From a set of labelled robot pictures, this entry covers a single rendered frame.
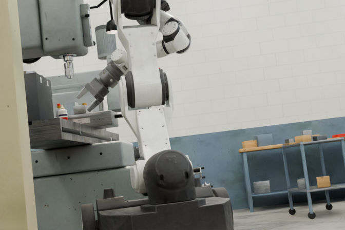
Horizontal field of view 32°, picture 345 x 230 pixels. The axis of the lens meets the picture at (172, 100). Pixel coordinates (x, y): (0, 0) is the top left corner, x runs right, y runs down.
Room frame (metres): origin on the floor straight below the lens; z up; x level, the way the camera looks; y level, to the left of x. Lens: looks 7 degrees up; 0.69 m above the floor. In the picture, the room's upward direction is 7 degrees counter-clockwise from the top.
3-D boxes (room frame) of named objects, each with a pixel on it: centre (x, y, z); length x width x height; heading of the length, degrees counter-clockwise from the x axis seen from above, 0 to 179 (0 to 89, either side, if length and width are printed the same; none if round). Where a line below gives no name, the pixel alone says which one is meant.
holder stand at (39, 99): (2.40, 0.56, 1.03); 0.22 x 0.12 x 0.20; 177
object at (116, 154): (2.95, 0.49, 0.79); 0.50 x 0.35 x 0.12; 86
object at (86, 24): (2.94, 0.38, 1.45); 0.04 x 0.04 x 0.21; 86
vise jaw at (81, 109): (2.92, 0.43, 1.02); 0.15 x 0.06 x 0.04; 175
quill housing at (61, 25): (2.95, 0.49, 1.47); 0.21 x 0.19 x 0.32; 176
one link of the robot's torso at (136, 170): (2.18, 0.07, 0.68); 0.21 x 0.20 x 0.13; 10
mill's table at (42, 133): (2.88, 0.49, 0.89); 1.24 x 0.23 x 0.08; 176
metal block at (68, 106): (2.93, 0.49, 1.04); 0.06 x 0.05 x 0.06; 175
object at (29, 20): (2.97, 0.68, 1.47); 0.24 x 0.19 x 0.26; 176
